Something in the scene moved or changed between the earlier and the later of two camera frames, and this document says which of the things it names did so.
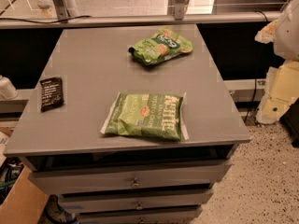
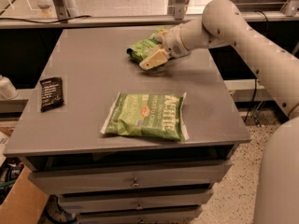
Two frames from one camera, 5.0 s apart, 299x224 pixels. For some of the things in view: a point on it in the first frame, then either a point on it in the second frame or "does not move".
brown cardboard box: [25, 202] does not move
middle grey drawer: [92, 200] does not move
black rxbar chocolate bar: [52, 92] does not move
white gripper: [289, 35] -> [172, 43]
